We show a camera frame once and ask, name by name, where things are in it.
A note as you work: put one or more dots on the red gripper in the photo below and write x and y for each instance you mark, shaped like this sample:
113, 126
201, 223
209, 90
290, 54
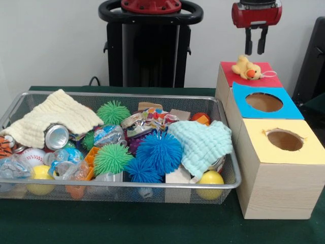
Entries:
256, 16

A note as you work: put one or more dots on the yellow plush toy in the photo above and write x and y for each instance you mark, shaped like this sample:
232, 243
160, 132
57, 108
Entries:
246, 67

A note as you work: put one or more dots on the cream waffle cloth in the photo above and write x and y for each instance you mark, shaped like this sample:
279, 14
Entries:
56, 114

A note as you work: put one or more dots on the red robot base flange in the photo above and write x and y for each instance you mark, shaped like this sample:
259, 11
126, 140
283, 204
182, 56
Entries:
152, 6

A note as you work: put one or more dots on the wooden box with three holes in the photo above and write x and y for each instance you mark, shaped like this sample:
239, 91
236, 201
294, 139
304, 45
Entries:
279, 190

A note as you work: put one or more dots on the silver mesh bin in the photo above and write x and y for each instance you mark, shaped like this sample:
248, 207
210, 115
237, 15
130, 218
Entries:
106, 195

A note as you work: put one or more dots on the black upright panel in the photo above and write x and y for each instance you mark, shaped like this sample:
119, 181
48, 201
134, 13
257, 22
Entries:
312, 63

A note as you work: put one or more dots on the dark green table cloth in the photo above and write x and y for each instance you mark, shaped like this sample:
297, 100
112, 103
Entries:
127, 223
317, 103

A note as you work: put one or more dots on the mint waffle cloth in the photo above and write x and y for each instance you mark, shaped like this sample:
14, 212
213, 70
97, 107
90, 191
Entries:
203, 143

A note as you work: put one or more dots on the yellow plastic ball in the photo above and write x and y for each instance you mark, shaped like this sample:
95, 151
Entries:
40, 172
210, 179

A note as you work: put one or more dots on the large blue spiky ball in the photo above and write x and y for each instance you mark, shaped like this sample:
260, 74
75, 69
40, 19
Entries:
159, 152

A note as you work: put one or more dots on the green spiky ball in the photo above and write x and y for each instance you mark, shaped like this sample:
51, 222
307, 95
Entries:
111, 159
113, 112

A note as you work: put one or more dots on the small blue spiky ball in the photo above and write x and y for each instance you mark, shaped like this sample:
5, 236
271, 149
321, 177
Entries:
142, 171

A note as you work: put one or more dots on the silver drink can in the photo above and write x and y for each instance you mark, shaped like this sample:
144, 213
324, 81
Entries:
57, 137

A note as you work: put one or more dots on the white baseball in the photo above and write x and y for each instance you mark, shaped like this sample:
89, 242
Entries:
33, 157

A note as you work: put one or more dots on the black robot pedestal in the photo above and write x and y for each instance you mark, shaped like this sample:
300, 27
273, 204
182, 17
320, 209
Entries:
149, 50

